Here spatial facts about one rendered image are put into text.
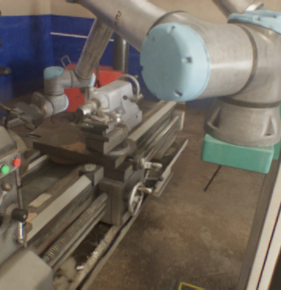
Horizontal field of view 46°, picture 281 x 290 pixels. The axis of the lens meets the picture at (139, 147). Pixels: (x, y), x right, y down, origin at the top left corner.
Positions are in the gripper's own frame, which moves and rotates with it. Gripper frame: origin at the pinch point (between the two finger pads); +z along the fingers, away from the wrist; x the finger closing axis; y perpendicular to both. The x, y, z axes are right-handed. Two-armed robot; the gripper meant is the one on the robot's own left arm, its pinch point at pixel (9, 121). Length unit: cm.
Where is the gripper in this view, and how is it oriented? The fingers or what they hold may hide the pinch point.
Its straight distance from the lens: 148.3
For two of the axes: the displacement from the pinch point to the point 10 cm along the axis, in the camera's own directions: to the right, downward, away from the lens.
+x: -8.2, -5.2, 2.3
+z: -4.6, 3.7, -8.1
